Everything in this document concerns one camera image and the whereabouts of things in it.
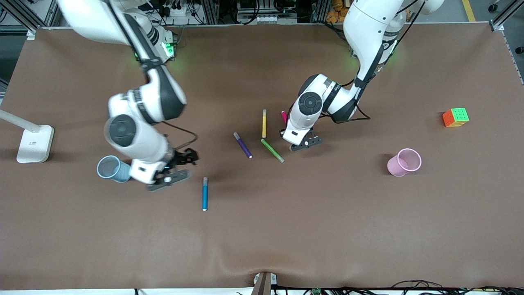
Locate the green marker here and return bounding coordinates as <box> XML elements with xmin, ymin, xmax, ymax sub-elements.
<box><xmin>261</xmin><ymin>138</ymin><xmax>285</xmax><ymax>163</ymax></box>

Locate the purple marker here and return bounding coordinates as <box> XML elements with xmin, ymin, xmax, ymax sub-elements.
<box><xmin>233</xmin><ymin>132</ymin><xmax>253</xmax><ymax>159</ymax></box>

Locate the blue mesh cup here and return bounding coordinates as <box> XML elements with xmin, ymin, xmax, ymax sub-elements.
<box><xmin>97</xmin><ymin>155</ymin><xmax>132</xmax><ymax>183</ymax></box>

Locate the pink mesh cup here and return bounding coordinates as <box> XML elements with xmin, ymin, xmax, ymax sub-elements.
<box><xmin>387</xmin><ymin>148</ymin><xmax>422</xmax><ymax>177</ymax></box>

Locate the orange bags pile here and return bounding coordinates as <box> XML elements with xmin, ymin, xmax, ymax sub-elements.
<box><xmin>326</xmin><ymin>0</ymin><xmax>349</xmax><ymax>24</ymax></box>

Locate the white lamp base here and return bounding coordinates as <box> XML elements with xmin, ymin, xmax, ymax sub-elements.
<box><xmin>0</xmin><ymin>109</ymin><xmax>55</xmax><ymax>164</ymax></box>

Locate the white power strip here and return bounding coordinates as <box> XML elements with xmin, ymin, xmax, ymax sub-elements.
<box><xmin>163</xmin><ymin>5</ymin><xmax>194</xmax><ymax>18</ymax></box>

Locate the multicolour puzzle cube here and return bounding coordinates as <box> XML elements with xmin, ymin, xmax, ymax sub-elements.
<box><xmin>442</xmin><ymin>107</ymin><xmax>470</xmax><ymax>128</ymax></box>

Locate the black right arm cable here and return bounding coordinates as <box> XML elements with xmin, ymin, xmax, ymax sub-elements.
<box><xmin>162</xmin><ymin>120</ymin><xmax>199</xmax><ymax>151</ymax></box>

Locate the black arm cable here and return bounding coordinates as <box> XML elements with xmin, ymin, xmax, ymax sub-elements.
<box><xmin>162</xmin><ymin>120</ymin><xmax>199</xmax><ymax>151</ymax></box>
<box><xmin>319</xmin><ymin>102</ymin><xmax>371</xmax><ymax>124</ymax></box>

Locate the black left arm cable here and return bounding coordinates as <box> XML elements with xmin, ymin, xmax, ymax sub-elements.
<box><xmin>319</xmin><ymin>102</ymin><xmax>371</xmax><ymax>124</ymax></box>

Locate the metal table clamp bracket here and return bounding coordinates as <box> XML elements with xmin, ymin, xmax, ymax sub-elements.
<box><xmin>251</xmin><ymin>272</ymin><xmax>278</xmax><ymax>295</ymax></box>

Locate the black cables bundle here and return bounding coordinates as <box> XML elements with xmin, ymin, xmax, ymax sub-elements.
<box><xmin>270</xmin><ymin>280</ymin><xmax>524</xmax><ymax>295</ymax></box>

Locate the aluminium frame post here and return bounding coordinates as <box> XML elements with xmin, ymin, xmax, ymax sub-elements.
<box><xmin>489</xmin><ymin>0</ymin><xmax>524</xmax><ymax>32</ymax></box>
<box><xmin>0</xmin><ymin>0</ymin><xmax>41</xmax><ymax>40</ymax></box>

